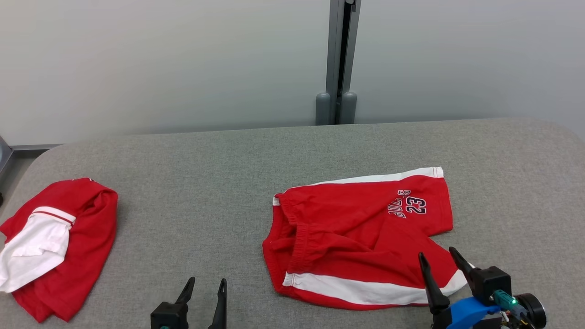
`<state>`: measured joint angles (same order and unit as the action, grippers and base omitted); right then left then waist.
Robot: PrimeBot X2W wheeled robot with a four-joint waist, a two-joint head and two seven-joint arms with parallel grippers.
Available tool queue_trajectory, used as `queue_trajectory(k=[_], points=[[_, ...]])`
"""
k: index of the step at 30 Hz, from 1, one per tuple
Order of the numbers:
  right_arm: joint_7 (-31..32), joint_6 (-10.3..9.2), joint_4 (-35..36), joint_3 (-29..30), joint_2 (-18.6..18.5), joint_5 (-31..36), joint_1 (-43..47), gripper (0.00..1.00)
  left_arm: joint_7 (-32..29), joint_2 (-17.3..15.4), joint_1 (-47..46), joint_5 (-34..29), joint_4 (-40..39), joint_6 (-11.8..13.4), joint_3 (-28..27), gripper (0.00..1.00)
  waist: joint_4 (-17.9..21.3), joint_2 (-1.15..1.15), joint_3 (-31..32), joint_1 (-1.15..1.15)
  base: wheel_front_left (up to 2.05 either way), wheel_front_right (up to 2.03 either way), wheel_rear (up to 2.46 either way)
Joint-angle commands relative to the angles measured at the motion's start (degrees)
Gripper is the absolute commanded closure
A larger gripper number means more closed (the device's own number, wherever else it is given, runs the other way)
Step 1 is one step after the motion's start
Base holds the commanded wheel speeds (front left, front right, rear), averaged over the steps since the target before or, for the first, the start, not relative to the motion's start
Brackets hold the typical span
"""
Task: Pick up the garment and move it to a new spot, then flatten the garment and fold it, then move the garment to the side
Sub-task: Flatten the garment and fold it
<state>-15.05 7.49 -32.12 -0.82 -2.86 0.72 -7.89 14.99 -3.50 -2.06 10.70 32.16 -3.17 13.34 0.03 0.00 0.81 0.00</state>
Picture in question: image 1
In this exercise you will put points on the grey wall base rail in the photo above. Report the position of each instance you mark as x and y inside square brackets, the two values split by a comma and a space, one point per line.
[36, 147]

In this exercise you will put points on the red shorts with white stripe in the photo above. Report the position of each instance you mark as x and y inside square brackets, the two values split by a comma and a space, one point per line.
[347, 228]

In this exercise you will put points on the red shirt with white sleeves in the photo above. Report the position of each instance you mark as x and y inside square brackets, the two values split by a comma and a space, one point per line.
[87, 237]

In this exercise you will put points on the grey metal partition post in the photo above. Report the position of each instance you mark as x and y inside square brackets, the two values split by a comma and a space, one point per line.
[336, 45]

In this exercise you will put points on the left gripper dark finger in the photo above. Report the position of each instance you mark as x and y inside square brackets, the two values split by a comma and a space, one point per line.
[220, 310]
[187, 294]

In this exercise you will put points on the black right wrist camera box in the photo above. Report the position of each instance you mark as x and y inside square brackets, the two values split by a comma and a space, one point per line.
[491, 281]

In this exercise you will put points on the right gripper blue shell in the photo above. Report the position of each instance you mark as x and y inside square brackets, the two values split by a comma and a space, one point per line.
[466, 315]

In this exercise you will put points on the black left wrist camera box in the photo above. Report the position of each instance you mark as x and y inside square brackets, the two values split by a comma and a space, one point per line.
[169, 315]

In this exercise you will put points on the grey cylindrical post foot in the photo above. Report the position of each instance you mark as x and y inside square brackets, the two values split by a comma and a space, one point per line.
[322, 109]
[348, 108]

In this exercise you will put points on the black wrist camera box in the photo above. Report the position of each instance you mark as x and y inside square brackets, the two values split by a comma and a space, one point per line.
[491, 281]
[169, 315]

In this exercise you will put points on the grey metal frame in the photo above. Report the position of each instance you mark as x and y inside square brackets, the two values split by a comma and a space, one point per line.
[4, 155]

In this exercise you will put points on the grey fabric upholstered bench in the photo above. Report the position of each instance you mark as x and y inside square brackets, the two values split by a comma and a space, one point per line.
[205, 183]

